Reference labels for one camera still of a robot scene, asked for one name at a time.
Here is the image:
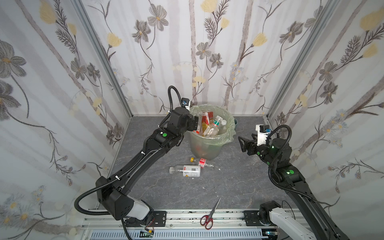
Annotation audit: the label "small yellow cap bottle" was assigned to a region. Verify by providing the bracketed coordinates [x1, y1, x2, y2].
[190, 158, 214, 168]

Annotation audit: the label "clear square bottle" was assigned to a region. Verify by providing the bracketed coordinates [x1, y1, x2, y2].
[218, 120, 227, 135]

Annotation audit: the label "green mesh waste bin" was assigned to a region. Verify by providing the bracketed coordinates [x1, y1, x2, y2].
[186, 132, 223, 160]

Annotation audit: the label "sunflower label bottle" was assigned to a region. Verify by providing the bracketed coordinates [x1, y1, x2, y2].
[203, 116, 223, 138]

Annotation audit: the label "yellow tea bottle red label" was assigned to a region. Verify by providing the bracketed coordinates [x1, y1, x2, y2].
[201, 112, 214, 135]

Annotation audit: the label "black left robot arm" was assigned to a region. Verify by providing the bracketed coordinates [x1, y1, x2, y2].
[74, 86, 198, 239]

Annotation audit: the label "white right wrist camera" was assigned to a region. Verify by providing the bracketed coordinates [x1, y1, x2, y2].
[256, 125, 272, 146]

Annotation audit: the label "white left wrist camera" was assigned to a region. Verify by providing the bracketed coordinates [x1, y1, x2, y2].
[182, 98, 191, 110]

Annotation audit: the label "clear bottle white label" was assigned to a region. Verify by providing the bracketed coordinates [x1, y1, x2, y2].
[169, 165, 201, 178]

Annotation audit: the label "red handled scissors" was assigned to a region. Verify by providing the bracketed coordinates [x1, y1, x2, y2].
[200, 198, 221, 230]

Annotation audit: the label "green plastic bin liner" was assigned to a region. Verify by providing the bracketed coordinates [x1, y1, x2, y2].
[190, 104, 236, 147]

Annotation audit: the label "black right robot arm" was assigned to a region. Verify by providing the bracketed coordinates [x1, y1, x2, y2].
[238, 125, 348, 240]

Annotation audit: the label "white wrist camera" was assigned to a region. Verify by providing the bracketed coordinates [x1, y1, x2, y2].
[182, 98, 191, 110]
[256, 125, 272, 146]

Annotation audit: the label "aluminium rail base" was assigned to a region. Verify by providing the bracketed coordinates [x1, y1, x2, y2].
[78, 208, 326, 240]

